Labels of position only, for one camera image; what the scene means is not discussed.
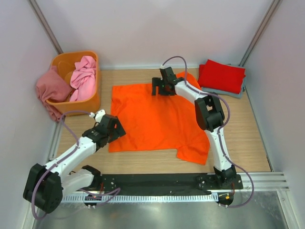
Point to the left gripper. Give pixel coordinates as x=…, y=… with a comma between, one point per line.
x=118, y=131

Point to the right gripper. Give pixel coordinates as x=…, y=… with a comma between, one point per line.
x=157, y=82

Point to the orange t-shirt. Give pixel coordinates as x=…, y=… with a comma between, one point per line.
x=157, y=122

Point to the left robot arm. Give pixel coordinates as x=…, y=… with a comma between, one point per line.
x=48, y=184

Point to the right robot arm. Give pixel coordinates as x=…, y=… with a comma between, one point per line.
x=209, y=116

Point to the folded red t-shirt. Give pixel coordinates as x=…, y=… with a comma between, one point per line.
x=221, y=76

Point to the light pink crumpled shirt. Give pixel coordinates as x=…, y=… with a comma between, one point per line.
x=83, y=79

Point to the dusty pink crumpled shirt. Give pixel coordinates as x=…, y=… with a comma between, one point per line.
x=51, y=86

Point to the folded grey t-shirt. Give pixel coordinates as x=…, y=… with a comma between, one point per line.
x=234, y=93

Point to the orange plastic basket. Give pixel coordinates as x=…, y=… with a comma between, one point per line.
x=65, y=65

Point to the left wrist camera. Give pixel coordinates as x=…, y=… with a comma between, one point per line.
x=98, y=115

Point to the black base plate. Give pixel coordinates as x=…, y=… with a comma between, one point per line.
x=187, y=184

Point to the white slotted cable duct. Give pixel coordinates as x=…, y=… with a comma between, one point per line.
x=86, y=198

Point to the right corner aluminium post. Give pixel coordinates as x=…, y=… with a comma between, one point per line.
x=260, y=30

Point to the corner aluminium post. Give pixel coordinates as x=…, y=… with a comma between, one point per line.
x=41, y=18
x=260, y=30

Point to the left corner aluminium post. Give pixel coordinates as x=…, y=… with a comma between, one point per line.
x=41, y=18

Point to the aluminium rail frame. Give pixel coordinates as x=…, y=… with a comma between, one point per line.
x=251, y=182

